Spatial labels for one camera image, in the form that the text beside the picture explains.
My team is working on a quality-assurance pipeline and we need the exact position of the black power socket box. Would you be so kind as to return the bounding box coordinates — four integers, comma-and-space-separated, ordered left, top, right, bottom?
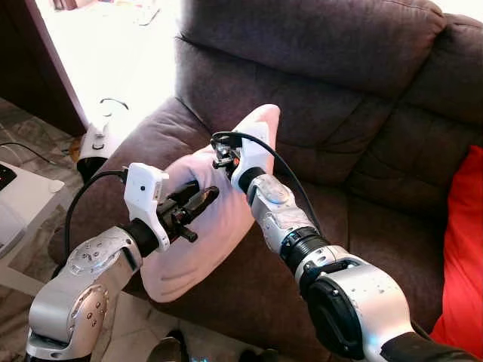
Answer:
0, 162, 17, 191

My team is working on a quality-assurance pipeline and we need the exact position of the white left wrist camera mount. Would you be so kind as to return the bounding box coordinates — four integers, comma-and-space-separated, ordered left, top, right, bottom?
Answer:
123, 162, 171, 252

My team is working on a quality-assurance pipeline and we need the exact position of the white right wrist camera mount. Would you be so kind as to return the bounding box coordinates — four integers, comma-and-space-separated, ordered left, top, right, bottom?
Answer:
230, 121, 272, 193

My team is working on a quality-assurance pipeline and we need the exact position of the black left robot foot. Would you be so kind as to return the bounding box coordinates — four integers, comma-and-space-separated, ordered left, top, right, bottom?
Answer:
147, 328, 189, 362

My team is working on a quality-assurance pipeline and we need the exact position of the dark brown fabric sofa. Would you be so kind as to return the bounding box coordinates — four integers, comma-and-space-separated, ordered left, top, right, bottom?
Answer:
49, 0, 483, 362

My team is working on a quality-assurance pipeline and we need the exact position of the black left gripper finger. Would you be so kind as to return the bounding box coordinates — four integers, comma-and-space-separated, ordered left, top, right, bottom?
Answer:
189, 186, 222, 222
168, 179, 202, 204

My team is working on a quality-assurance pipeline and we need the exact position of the white and black appliance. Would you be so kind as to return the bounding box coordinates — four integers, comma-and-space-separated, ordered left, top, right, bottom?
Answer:
78, 97, 131, 182

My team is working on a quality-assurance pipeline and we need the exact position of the red rectangular pillow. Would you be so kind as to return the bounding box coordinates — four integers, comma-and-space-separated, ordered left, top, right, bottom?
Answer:
430, 145, 483, 359

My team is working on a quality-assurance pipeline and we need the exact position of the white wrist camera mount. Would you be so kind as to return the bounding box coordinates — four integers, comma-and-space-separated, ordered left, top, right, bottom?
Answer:
123, 162, 171, 252
230, 121, 272, 193

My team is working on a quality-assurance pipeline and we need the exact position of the black robot foot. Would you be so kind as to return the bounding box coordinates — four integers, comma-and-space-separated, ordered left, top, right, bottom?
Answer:
238, 347, 280, 362
147, 328, 189, 362

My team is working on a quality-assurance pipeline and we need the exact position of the black right robot foot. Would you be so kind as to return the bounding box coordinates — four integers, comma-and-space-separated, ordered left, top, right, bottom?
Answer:
238, 347, 280, 362

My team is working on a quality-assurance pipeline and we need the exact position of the dark brown wooden partition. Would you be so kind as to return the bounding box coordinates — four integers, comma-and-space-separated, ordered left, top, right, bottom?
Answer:
0, 0, 88, 137

